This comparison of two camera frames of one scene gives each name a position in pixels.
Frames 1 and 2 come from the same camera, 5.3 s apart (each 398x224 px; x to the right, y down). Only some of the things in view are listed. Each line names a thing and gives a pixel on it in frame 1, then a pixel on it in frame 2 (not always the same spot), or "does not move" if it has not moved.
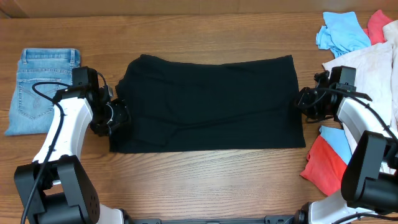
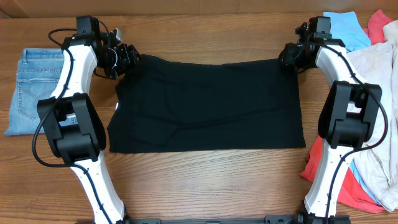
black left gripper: [123, 115] -> [128, 55]
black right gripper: [302, 95] -> [286, 59]
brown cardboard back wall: [56, 8] does not move
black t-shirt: [185, 104] does not move
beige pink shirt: [376, 78] does not move
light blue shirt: [343, 32] does not move
